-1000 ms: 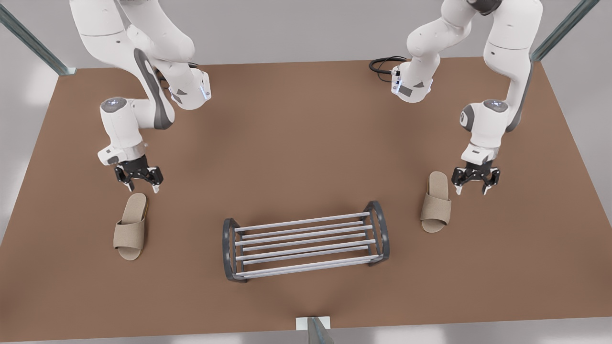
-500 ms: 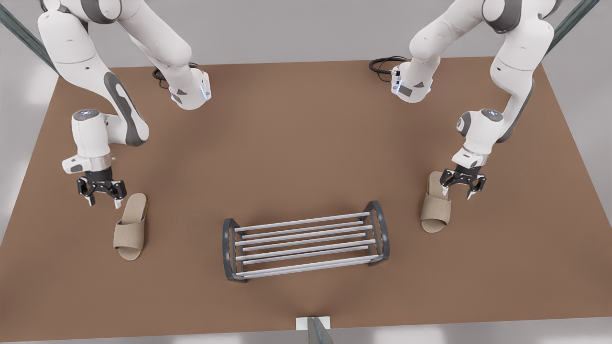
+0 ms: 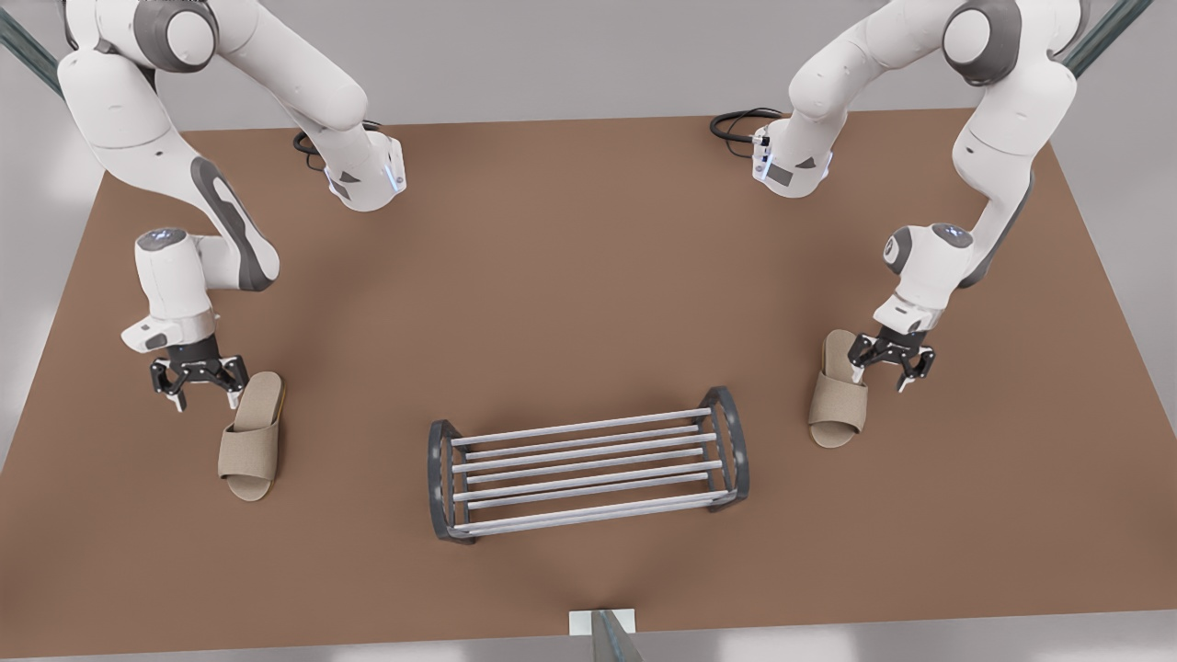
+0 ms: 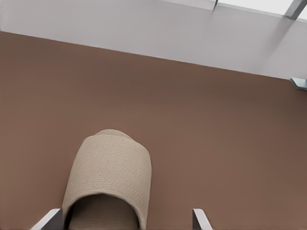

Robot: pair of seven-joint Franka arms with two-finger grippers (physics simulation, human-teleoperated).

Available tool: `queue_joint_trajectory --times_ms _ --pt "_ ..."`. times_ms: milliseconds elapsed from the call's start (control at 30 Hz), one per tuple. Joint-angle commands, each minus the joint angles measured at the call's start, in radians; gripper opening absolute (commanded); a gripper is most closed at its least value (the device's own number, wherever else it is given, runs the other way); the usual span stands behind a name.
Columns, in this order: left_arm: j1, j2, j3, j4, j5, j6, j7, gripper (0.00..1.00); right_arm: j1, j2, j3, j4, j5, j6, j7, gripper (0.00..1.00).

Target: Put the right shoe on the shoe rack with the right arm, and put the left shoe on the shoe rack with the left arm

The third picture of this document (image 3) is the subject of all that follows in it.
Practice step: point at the grey metal shoe rack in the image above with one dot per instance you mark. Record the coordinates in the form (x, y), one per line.
(588, 464)

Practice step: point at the beige open-toe slipper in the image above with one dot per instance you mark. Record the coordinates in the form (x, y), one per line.
(250, 441)
(837, 405)

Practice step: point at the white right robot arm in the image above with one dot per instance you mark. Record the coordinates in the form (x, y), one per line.
(165, 276)

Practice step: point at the white post foot plate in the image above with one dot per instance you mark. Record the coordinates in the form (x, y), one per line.
(579, 623)

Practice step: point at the silver frame post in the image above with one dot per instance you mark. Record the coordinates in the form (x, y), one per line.
(28, 51)
(609, 639)
(1103, 32)

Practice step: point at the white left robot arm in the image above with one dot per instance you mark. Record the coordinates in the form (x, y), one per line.
(993, 138)

